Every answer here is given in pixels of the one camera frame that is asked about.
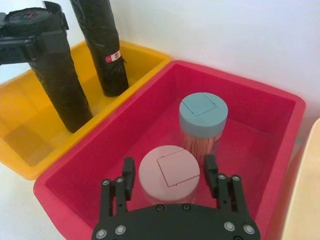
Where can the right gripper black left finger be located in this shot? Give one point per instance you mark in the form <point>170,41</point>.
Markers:
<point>128,175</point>

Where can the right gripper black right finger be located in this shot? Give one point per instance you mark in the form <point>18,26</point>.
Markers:
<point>211,172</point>

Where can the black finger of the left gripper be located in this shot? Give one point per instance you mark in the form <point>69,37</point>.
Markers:
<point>47,42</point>
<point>64,22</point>

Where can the black roll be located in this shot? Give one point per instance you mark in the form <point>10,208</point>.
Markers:
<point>107,50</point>
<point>62,82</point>

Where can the clear jar with pink lid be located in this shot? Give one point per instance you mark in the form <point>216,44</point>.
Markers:
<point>167,172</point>

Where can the black wrapped roll, red label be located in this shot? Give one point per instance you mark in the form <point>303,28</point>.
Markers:
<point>107,50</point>

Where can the red plastic bin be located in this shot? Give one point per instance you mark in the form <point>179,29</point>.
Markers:
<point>257,140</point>

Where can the toothpick jar with blue lid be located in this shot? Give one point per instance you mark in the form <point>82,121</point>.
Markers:
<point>203,112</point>

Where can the cream plastic bin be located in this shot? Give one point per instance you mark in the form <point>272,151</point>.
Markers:
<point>305,190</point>

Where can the yellow plastic bin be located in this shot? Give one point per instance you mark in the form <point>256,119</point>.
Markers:
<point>22,140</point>

